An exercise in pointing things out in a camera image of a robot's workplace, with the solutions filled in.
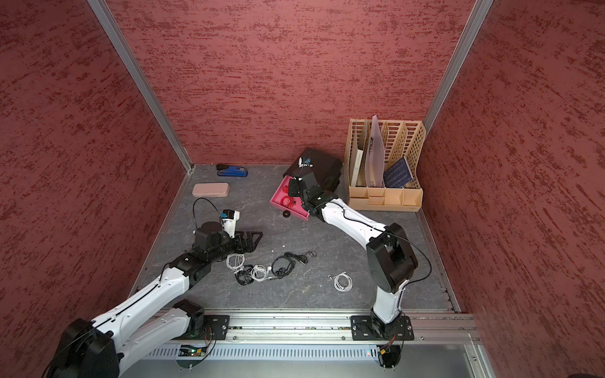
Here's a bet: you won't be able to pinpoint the black pink drawer cabinet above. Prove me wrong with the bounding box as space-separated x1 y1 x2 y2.
284 148 343 192

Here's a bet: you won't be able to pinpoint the white perforated cable tray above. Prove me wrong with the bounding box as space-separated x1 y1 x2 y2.
141 343 384 362

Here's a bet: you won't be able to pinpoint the beige cardboard folder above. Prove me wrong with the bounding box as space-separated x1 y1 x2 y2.
349 120 371 187

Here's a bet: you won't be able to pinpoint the red earphones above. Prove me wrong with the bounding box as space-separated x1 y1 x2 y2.
280 195 296 209

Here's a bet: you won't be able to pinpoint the white earphones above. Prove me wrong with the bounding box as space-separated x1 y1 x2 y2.
225 253 245 272
329 272 353 292
251 265 271 282

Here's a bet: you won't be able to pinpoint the beige file organizer rack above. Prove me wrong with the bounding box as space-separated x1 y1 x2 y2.
343 118 426 212

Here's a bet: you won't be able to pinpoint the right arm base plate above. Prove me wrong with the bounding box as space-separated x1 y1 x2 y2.
350 314 414 342

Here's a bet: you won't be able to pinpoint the black earphones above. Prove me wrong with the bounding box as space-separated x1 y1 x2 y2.
235 265 255 286
269 250 317 280

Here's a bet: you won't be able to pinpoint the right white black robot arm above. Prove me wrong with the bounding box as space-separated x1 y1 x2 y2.
288 174 419 326

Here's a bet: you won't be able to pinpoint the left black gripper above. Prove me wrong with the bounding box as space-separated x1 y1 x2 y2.
209 229 263 263

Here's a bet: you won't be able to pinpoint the left aluminium corner post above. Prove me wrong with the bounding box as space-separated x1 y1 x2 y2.
88 0 195 175

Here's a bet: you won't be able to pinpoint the aluminium corner post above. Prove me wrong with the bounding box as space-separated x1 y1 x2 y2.
423 0 493 134
88 0 195 175

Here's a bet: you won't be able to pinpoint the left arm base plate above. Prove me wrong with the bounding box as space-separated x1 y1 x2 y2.
183 315 230 341

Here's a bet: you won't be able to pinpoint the pink pencil case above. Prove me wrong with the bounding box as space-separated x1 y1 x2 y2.
192 182 230 198

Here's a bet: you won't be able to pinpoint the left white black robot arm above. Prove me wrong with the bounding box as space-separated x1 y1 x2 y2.
43 220 263 377

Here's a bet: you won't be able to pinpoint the blue black stapler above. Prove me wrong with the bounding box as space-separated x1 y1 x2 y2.
216 164 248 177

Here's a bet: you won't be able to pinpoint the black earphones left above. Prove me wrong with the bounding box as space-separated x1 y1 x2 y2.
235 265 255 286

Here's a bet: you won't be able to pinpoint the right aluminium corner post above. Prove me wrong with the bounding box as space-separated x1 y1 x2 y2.
423 0 493 134

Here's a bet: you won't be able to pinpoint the aluminium mounting rail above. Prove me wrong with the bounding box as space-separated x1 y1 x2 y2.
205 309 483 345

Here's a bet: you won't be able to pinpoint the translucent plastic folder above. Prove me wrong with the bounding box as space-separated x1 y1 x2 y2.
366 115 384 187

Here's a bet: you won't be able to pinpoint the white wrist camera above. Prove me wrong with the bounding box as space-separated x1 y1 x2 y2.
298 156 313 169
221 209 240 239

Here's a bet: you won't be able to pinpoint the black earphones right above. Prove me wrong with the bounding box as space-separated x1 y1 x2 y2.
269 250 317 280

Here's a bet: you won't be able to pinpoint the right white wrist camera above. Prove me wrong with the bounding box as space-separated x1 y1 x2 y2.
298 156 313 169

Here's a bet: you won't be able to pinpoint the dark blue notebook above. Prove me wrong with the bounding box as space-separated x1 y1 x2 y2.
383 157 414 188

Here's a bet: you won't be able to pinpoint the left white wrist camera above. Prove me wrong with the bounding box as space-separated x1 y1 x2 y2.
221 209 240 239

